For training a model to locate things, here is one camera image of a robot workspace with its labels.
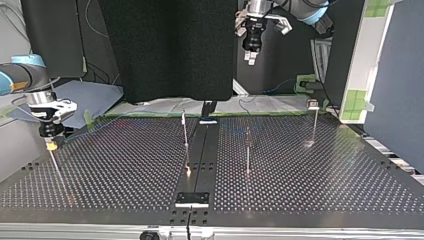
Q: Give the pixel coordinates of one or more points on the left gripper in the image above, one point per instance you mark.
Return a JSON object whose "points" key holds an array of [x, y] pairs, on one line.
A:
{"points": [[254, 35]]}

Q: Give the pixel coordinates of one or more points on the connector holder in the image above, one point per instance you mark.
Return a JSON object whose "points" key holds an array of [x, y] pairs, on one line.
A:
{"points": [[192, 198]]}

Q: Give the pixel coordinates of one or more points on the grey board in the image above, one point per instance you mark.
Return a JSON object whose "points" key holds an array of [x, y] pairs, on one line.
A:
{"points": [[90, 95]]}

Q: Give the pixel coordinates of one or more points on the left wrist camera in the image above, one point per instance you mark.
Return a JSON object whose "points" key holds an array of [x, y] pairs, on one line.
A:
{"points": [[283, 23]]}

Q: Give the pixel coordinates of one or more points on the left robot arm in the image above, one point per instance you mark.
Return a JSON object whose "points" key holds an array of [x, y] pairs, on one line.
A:
{"points": [[311, 11]]}

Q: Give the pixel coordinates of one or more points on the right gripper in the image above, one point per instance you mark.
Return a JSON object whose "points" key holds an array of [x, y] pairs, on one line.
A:
{"points": [[51, 129]]}

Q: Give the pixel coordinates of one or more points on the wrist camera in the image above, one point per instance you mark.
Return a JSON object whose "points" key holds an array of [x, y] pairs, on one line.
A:
{"points": [[58, 108], [283, 23]]}

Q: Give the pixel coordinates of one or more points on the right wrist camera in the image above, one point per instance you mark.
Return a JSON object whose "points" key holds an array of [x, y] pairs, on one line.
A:
{"points": [[58, 108]]}

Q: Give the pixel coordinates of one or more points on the metal post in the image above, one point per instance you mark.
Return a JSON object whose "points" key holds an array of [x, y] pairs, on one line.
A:
{"points": [[314, 123], [248, 150], [57, 170], [185, 140]]}

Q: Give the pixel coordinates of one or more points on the black panel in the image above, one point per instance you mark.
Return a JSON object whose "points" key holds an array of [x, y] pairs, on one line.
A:
{"points": [[173, 50]]}

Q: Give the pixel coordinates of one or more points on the dark cabinet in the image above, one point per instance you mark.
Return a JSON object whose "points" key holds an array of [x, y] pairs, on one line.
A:
{"points": [[53, 36]]}

